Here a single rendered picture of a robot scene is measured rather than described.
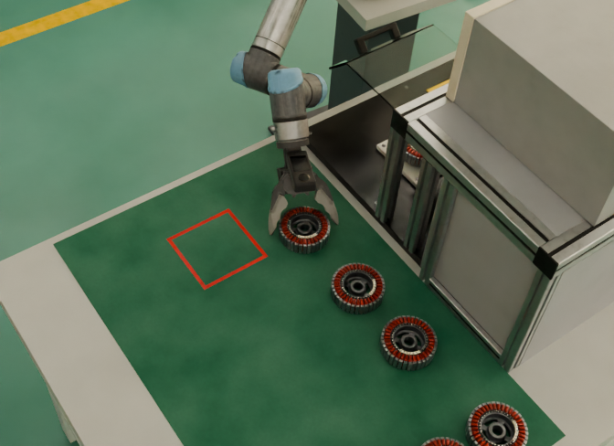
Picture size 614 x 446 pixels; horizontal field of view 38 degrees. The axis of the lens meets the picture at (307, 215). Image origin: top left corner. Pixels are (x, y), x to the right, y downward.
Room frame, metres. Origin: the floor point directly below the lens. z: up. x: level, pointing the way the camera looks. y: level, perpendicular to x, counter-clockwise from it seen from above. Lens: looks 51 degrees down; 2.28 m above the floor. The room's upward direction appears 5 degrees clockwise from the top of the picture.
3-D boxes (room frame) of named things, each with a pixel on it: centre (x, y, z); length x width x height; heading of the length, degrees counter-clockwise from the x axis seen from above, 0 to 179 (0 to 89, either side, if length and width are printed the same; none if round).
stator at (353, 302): (1.06, -0.12, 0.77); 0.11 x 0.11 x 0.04
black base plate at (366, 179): (1.52, -0.36, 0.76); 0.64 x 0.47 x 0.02; 129
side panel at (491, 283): (1.01, -0.35, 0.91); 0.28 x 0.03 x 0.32; 39
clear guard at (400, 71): (1.41, -0.22, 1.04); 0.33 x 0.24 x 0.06; 39
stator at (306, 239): (1.20, 0.00, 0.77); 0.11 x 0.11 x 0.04
